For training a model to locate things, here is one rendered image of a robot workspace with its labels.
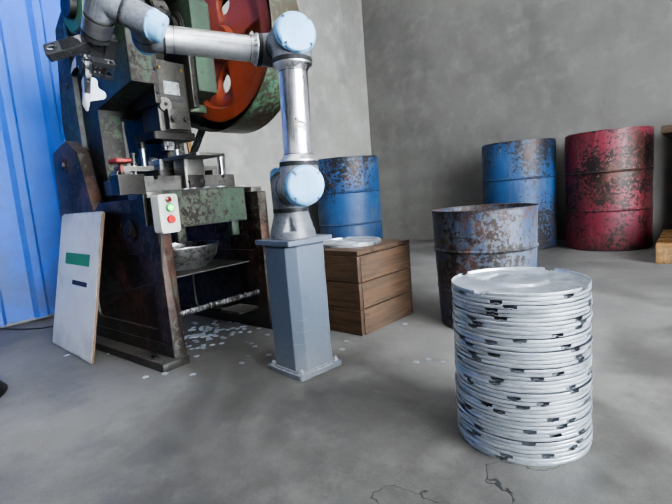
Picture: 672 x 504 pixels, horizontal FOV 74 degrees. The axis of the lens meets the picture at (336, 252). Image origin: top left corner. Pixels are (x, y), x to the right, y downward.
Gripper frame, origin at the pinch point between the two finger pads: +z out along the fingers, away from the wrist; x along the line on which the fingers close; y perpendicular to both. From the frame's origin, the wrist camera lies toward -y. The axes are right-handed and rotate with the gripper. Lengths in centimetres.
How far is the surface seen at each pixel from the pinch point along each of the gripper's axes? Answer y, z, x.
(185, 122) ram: 48, 25, 23
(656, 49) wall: 390, -90, 20
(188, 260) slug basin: 43, 58, -24
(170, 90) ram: 44, 19, 34
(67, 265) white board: 9, 97, 6
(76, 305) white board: 7, 95, -16
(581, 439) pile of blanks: 59, -35, -140
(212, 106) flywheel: 76, 37, 51
